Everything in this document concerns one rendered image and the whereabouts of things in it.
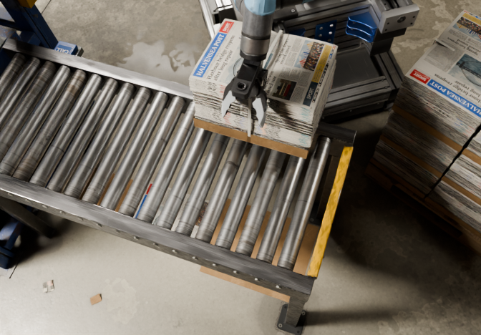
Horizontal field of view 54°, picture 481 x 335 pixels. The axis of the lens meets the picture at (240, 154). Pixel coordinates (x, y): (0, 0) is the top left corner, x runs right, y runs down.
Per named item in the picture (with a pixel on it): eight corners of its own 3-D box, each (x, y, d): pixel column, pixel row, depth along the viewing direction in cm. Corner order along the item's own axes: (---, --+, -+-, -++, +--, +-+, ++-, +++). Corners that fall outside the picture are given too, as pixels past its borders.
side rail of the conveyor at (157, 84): (351, 146, 164) (356, 129, 153) (347, 159, 162) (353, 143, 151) (23, 56, 190) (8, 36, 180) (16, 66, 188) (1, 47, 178)
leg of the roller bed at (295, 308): (300, 315, 205) (311, 285, 144) (296, 328, 203) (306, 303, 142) (287, 311, 206) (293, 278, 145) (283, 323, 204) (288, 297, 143)
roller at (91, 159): (139, 89, 171) (135, 81, 167) (78, 205, 153) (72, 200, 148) (127, 86, 172) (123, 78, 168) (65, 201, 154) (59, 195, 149)
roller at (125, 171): (172, 98, 169) (169, 90, 164) (114, 217, 150) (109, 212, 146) (159, 95, 170) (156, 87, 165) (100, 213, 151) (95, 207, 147)
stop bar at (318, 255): (353, 149, 150) (355, 147, 148) (317, 280, 133) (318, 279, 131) (343, 147, 151) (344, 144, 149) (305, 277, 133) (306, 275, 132)
